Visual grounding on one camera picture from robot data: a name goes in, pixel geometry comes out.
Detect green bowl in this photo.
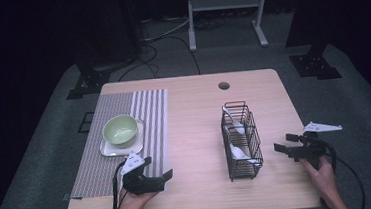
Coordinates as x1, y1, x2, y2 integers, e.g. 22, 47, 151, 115
100, 112, 141, 151

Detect dark floor socket frame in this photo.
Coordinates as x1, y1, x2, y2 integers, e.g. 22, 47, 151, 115
76, 111, 97, 135

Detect white ceramic spoon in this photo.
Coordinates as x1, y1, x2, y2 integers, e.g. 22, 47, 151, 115
221, 104, 246, 138
229, 141, 261, 168

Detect left hand-held gripper cable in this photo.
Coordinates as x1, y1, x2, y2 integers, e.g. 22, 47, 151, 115
108, 159, 132, 209

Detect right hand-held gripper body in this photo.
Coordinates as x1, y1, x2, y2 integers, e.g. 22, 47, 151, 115
289, 119, 346, 172

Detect grey striped placemat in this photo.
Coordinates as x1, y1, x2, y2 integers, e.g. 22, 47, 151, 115
62, 88, 176, 200

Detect black floor cable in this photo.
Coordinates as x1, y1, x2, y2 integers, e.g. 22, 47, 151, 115
113, 32, 202, 83

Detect hand-held gripper cable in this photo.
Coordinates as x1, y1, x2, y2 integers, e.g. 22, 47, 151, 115
108, 159, 132, 209
314, 136, 367, 209

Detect black stand base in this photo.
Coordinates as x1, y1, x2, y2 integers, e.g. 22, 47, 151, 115
287, 41, 344, 83
63, 58, 114, 101

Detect white square plate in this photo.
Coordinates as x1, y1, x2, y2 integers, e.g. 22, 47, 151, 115
97, 117, 147, 158

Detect person's left hand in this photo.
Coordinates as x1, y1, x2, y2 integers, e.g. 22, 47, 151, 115
117, 185, 162, 209

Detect grey tape piece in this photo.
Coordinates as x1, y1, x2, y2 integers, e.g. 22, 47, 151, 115
62, 191, 84, 202

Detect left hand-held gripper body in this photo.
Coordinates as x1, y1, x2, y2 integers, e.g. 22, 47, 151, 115
118, 148, 167, 197

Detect right hand-held gripper cable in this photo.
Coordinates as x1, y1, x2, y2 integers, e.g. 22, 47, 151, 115
314, 136, 367, 209

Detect grey floor cable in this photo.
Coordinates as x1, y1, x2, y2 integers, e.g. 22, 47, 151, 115
140, 16, 193, 45

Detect person's right hand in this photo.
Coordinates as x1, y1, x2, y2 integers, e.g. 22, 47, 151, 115
299, 154, 340, 208

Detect black wire basket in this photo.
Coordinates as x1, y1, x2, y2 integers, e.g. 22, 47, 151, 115
218, 99, 267, 183

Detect white metal stand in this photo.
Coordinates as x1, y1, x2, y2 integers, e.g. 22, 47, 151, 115
185, 0, 275, 54

